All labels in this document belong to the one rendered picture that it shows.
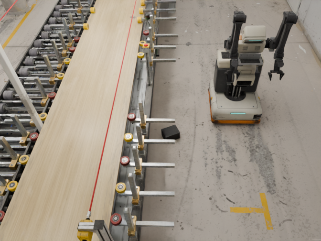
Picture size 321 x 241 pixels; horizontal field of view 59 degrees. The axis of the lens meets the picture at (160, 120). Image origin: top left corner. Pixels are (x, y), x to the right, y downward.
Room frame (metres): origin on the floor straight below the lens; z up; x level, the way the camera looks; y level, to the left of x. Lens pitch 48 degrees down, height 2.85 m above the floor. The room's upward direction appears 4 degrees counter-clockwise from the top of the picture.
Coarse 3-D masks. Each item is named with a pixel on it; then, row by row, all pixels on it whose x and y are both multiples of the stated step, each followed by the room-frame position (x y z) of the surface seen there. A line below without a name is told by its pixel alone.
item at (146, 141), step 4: (132, 140) 1.59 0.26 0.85; (136, 140) 1.59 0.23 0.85; (144, 140) 1.58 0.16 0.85; (148, 140) 1.58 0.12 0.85; (152, 140) 1.58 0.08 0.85; (156, 140) 1.57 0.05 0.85; (160, 140) 1.57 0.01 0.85; (164, 140) 1.57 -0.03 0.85; (168, 140) 1.56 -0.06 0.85; (172, 140) 1.56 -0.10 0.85
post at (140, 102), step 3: (141, 102) 1.78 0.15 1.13; (141, 105) 1.77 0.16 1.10; (141, 108) 1.77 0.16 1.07; (141, 111) 1.77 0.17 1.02; (141, 114) 1.77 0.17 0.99; (141, 117) 1.77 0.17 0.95; (144, 117) 1.80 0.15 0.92; (141, 120) 1.77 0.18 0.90; (144, 120) 1.77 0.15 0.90; (144, 129) 1.77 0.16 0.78; (144, 132) 1.77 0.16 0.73
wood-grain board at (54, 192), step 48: (96, 0) 4.34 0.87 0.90; (96, 48) 3.02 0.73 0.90; (96, 96) 2.15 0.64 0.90; (48, 144) 1.56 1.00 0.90; (96, 144) 1.52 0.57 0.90; (48, 192) 1.09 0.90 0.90; (96, 192) 1.06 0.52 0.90; (0, 240) 0.74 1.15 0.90; (48, 240) 0.72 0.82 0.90; (96, 240) 0.70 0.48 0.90
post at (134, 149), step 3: (132, 147) 1.29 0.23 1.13; (135, 147) 1.29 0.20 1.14; (132, 150) 1.28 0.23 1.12; (135, 150) 1.27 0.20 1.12; (135, 153) 1.27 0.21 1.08; (138, 153) 1.31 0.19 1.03; (135, 156) 1.27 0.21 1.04; (138, 156) 1.29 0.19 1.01; (135, 159) 1.28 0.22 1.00; (138, 159) 1.27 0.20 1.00; (135, 162) 1.28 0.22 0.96; (138, 162) 1.27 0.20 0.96; (135, 165) 1.28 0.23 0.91; (138, 165) 1.27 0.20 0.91; (138, 168) 1.27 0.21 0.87; (141, 174) 1.30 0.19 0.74; (138, 177) 1.28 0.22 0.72
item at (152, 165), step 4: (128, 164) 1.33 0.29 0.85; (132, 164) 1.33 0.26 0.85; (144, 164) 1.32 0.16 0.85; (148, 164) 1.32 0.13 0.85; (152, 164) 1.32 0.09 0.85; (156, 164) 1.31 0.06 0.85; (160, 164) 1.31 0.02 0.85; (164, 164) 1.31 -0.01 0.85; (168, 164) 1.31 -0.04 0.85; (172, 164) 1.30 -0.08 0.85
